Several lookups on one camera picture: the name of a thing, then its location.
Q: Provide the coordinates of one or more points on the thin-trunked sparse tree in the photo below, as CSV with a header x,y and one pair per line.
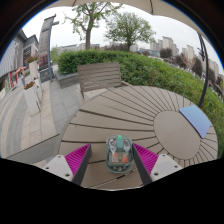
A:
x,y
88,30

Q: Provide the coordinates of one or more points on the white planter with flowers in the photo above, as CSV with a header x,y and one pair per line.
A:
x,y
33,68
31,98

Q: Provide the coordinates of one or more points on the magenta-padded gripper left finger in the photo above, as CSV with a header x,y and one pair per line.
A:
x,y
61,166

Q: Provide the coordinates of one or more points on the round bushy tree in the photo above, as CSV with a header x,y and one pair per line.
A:
x,y
129,28

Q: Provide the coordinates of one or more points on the tall grey sign pillar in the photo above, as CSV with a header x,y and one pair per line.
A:
x,y
45,45

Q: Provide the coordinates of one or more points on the blue mouse pad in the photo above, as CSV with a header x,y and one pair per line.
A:
x,y
196,120

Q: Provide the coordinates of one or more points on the beige parasol canopy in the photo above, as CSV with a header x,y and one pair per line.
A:
x,y
160,4

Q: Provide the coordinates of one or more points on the green hedge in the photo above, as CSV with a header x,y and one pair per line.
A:
x,y
156,71

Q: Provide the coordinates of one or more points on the curved black parasol pole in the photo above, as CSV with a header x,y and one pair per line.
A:
x,y
206,76

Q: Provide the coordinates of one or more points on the distant apartment blocks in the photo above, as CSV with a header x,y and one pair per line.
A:
x,y
168,43

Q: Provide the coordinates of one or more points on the grey shopfront building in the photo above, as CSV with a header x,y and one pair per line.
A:
x,y
15,61

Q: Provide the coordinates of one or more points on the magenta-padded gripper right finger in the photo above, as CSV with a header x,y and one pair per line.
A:
x,y
163,165

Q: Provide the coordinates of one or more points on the brown slatted chair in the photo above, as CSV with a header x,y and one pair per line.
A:
x,y
99,76

